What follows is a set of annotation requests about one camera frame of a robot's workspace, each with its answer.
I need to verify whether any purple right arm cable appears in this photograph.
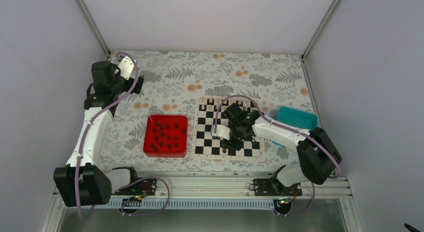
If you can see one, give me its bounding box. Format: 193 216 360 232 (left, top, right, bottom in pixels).
213 95 342 178

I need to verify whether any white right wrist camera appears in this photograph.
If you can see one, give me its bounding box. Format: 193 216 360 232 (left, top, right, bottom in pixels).
211 125 231 140

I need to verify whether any floral patterned table mat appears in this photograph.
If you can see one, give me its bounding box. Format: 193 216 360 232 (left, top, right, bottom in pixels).
100 51 313 172

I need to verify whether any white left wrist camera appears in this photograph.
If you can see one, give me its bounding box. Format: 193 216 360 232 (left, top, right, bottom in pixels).
118 56 135 80

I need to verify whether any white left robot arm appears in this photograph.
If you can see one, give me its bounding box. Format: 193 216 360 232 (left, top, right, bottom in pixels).
53 56 144 207

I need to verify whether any aluminium mounting rail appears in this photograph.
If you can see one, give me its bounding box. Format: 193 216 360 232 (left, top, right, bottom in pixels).
126 171 352 210

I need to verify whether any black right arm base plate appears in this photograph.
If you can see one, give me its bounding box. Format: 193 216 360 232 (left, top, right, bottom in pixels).
248 178 303 196

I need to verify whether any light wooden chess pieces row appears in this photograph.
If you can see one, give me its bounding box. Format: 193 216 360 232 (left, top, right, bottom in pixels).
197 96 256 112

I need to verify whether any red plastic tray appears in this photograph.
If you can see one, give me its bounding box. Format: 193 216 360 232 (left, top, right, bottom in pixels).
143 114 188 158

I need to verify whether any teal plastic tray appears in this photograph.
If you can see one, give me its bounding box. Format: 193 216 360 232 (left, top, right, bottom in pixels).
274 106 318 130

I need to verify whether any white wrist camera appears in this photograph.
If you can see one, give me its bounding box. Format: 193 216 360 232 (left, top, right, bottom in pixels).
118 56 135 80
211 125 231 140

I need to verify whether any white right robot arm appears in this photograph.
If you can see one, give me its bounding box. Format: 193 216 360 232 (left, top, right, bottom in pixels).
211 104 342 195

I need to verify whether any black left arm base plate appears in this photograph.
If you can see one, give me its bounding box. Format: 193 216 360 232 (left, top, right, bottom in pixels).
114 178 157 197

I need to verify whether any black and white chessboard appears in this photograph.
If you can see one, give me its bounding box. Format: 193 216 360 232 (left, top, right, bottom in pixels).
191 99 266 162

